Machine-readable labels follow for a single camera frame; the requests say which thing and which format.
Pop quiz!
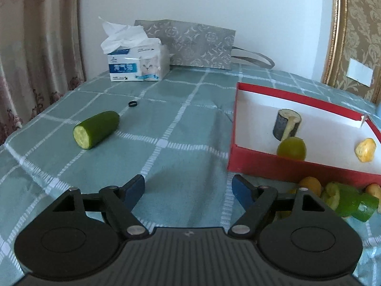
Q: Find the lone cucumber piece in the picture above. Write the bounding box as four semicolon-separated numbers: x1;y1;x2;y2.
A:
73;110;120;150

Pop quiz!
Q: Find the grey patterned paper bag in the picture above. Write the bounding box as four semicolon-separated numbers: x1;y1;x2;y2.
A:
134;19;275;70

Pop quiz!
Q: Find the small orange fruit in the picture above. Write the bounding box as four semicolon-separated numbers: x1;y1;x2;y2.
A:
298;176;322;197

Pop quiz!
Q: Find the light blue electric kettle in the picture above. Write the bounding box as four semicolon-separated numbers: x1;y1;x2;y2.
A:
376;103;381;116

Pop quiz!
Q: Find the eggplant piece with white flesh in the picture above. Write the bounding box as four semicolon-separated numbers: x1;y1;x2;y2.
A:
272;108;301;141

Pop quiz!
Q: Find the white wall switch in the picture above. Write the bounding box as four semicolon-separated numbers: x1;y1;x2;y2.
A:
347;58;373;87

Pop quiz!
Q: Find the small cucumber chunk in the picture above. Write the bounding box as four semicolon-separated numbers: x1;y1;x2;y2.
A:
351;193;379;222

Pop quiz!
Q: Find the tissue pack with cat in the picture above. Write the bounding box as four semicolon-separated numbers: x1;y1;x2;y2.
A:
101;20;170;82

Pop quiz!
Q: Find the green tomato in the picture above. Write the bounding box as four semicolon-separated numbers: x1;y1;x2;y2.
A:
276;137;307;161
276;188;297;220

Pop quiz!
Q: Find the red shallow cardboard box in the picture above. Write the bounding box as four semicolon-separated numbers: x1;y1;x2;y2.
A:
227;83;380;189

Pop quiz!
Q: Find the green checked tablecloth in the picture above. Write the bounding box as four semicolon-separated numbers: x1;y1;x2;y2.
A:
1;64;380;285

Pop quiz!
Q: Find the brown longan fruit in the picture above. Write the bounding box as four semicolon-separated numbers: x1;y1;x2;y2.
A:
366;183;381;200

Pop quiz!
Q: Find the large cucumber chunk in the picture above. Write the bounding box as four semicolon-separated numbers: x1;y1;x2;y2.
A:
321;182;360;217

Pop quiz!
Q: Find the beige floral curtain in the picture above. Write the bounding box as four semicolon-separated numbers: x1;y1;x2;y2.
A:
1;0;85;142

